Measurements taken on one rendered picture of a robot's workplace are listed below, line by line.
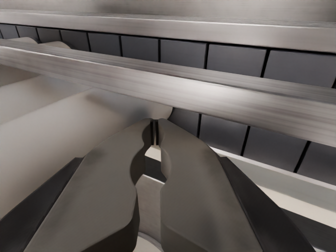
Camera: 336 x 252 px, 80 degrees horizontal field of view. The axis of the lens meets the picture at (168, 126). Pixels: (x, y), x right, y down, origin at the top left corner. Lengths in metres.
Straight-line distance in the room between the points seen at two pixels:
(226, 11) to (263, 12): 0.03
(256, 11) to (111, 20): 0.12
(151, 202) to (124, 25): 0.20
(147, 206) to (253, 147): 0.17
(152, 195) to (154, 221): 0.05
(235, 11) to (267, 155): 0.12
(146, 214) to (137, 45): 0.22
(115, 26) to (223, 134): 0.13
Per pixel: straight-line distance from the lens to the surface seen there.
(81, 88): 0.17
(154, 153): 0.16
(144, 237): 0.35
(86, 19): 0.22
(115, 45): 0.19
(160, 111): 0.15
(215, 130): 0.17
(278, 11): 0.19
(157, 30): 0.17
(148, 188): 0.26
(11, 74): 0.20
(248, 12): 0.19
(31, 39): 0.28
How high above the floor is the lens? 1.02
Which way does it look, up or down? 49 degrees down
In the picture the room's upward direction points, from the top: 133 degrees counter-clockwise
